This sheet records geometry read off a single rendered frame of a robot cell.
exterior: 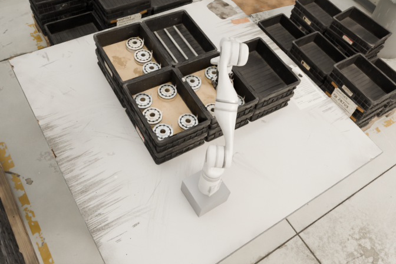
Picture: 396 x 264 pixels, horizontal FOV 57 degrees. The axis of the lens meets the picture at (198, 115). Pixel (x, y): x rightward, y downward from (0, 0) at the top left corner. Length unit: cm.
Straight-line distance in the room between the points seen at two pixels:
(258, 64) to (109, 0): 142
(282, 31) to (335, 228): 173
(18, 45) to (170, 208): 227
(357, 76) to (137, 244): 204
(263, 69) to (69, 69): 116
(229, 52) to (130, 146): 81
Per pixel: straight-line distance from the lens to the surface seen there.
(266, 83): 216
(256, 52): 232
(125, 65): 212
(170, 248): 174
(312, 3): 372
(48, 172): 274
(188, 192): 175
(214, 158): 145
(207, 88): 205
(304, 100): 234
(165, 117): 189
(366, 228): 293
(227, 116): 143
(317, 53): 320
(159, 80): 199
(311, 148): 215
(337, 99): 291
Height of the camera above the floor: 237
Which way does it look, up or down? 54 degrees down
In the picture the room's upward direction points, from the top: 12 degrees clockwise
